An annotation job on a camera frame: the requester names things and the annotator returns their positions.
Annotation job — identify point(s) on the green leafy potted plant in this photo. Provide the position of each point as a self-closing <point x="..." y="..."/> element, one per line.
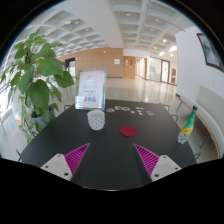
<point x="32" y="73"/>

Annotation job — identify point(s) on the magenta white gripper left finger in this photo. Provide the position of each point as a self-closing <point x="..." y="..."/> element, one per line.
<point x="65" y="166"/>

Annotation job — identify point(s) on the long wall bench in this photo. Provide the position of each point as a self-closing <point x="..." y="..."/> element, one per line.
<point x="210" y="110"/>

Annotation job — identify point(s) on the round badge middle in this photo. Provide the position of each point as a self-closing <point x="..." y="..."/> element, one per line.
<point x="118" y="108"/>

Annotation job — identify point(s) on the round badge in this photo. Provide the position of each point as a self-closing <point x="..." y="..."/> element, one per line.
<point x="118" y="108"/>
<point x="125" y="109"/>
<point x="110" y="110"/>

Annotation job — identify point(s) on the red round coaster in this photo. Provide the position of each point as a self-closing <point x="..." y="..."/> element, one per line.
<point x="128" y="131"/>

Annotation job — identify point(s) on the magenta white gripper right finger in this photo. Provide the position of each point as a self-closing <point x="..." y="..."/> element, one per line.
<point x="156" y="166"/>

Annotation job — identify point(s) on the white patterned cup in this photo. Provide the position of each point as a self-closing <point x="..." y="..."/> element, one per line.
<point x="96" y="119"/>

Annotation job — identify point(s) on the framed wall picture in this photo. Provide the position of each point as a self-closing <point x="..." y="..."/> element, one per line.
<point x="211" y="56"/>

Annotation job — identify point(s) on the acrylic sign stand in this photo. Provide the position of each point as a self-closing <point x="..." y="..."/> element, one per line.
<point x="91" y="90"/>

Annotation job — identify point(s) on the round badge right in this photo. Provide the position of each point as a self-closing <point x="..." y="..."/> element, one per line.
<point x="125" y="109"/>

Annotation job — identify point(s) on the green plastic water bottle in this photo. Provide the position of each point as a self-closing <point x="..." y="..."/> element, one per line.
<point x="187" y="127"/>

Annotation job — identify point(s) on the blue small card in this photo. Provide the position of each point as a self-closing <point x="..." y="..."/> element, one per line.
<point x="150" y="113"/>

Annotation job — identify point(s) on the small white stickers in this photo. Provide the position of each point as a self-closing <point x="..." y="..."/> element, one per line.
<point x="138" y="110"/>

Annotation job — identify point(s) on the round badge left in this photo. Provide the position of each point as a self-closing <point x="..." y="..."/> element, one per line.
<point x="110" y="110"/>

